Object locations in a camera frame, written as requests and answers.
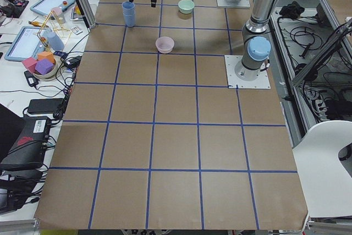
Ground pink bowl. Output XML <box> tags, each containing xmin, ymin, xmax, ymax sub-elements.
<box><xmin>155</xmin><ymin>36</ymin><xmax>175</xmax><ymax>54</ymax></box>

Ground orange foam block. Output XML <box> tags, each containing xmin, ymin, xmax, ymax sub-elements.
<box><xmin>37</xmin><ymin>51</ymin><xmax>55</xmax><ymax>64</ymax></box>

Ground mint green bowl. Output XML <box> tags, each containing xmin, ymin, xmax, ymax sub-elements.
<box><xmin>178</xmin><ymin>0</ymin><xmax>195</xmax><ymax>14</ymax></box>

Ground blue cylinder block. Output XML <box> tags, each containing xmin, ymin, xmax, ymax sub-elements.
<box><xmin>47</xmin><ymin>31</ymin><xmax>64</xmax><ymax>51</ymax></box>

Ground blue framed tablet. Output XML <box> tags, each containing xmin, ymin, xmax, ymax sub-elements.
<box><xmin>4</xmin><ymin>26</ymin><xmax>45</xmax><ymax>62</ymax></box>
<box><xmin>30</xmin><ymin>0</ymin><xmax>75</xmax><ymax>16</ymax></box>

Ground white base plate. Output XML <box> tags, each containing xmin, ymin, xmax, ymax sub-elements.
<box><xmin>224</xmin><ymin>55</ymin><xmax>271</xmax><ymax>89</ymax></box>

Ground white chair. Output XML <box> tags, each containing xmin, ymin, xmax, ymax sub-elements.
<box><xmin>293</xmin><ymin>121</ymin><xmax>351</xmax><ymax>218</ymax></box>

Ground light blue cup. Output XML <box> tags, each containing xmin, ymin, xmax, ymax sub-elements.
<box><xmin>123</xmin><ymin>12</ymin><xmax>135</xmax><ymax>28</ymax></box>

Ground beige bowl with blocks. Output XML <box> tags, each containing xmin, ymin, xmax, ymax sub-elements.
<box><xmin>33</xmin><ymin>58</ymin><xmax>58</xmax><ymax>81</ymax></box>

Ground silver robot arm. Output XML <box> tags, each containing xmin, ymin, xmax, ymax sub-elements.
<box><xmin>234</xmin><ymin>0</ymin><xmax>278</xmax><ymax>81</ymax></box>

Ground black power adapter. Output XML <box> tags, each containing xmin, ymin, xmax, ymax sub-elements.
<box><xmin>27</xmin><ymin>98</ymin><xmax>63</xmax><ymax>114</ymax></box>

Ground purple foam block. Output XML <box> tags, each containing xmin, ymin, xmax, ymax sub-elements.
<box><xmin>35</xmin><ymin>59</ymin><xmax>54</xmax><ymax>75</ymax></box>

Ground magenta foam block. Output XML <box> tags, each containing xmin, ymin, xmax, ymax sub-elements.
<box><xmin>22</xmin><ymin>57</ymin><xmax>38</xmax><ymax>74</ymax></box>

